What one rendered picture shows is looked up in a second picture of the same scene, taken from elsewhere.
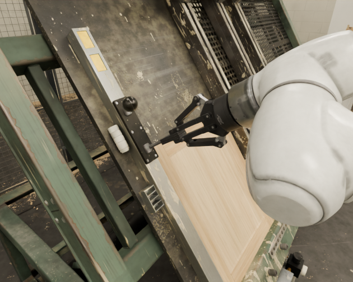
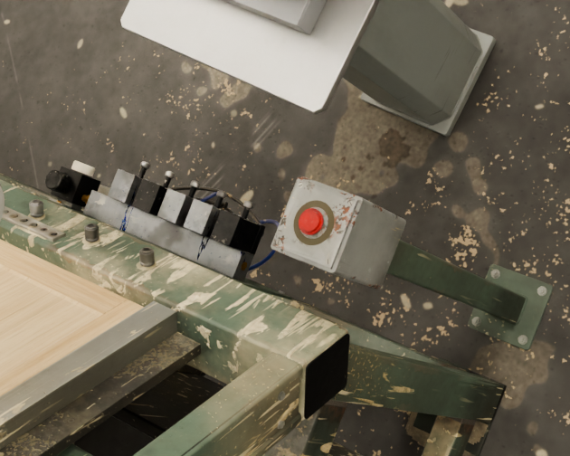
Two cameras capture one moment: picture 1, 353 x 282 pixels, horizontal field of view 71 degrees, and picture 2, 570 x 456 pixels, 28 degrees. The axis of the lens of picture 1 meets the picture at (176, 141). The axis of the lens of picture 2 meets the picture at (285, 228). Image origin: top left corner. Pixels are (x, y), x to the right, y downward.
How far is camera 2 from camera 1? 0.90 m
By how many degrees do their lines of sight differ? 39
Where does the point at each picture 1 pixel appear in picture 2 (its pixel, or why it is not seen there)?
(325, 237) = (2, 95)
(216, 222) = (0, 349)
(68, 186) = not seen: outside the picture
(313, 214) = not seen: outside the picture
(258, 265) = (80, 261)
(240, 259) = (73, 298)
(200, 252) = (65, 368)
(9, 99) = not seen: outside the picture
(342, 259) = (56, 61)
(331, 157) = not seen: outside the picture
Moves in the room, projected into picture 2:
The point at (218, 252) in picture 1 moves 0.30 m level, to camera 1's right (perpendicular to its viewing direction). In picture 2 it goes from (62, 340) to (39, 164)
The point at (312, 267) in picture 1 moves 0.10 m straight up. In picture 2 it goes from (85, 135) to (62, 126)
